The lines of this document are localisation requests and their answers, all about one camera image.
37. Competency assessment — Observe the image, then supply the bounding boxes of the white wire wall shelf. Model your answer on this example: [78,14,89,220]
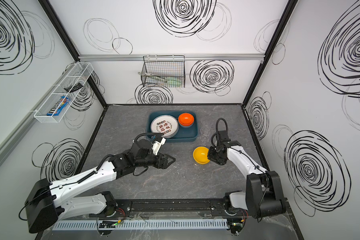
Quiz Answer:
[34,63,94,124]

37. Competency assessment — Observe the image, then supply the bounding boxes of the black wire wall basket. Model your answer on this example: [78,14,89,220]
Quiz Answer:
[140,59,186,88]

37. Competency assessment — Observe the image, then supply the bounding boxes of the black corner frame post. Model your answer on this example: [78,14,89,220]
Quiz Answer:
[38,0,108,109]
[243,0,298,108]

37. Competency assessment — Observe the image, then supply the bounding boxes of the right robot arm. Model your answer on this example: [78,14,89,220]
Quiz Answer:
[208,131,287,221]

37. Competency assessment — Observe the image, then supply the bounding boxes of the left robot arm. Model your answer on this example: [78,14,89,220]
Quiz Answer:
[23,134,176,234]

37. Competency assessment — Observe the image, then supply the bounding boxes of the black corner frame post right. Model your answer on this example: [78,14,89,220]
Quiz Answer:
[243,0,298,108]

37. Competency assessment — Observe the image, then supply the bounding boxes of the blue candy packet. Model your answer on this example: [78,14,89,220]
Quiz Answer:
[47,97,71,117]

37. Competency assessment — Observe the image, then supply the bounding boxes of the metal tongs in basket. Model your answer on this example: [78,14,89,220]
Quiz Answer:
[138,72,168,83]

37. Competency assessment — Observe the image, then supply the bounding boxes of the left wall aluminium rail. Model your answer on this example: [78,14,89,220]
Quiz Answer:
[0,62,77,167]

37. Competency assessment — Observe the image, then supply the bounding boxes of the black corner frame post left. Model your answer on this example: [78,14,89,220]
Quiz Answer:
[38,0,108,109]

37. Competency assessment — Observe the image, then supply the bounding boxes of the orange bowl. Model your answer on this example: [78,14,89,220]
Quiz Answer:
[178,113,195,125]

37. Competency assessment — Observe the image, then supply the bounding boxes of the yellow bowl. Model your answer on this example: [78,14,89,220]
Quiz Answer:
[193,147,210,165]

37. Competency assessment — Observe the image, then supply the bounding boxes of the teal plastic bin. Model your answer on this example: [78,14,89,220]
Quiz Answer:
[146,110,199,143]

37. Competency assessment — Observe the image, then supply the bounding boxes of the blue bowl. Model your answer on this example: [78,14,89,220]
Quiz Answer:
[179,122,194,129]

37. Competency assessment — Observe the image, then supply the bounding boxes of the white slotted cable duct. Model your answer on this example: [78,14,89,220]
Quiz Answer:
[53,219,229,231]

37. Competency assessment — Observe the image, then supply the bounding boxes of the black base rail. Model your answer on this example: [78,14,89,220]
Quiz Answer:
[113,197,295,217]

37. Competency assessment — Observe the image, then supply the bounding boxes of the green item in basket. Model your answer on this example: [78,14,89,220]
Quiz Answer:
[166,77,182,86]

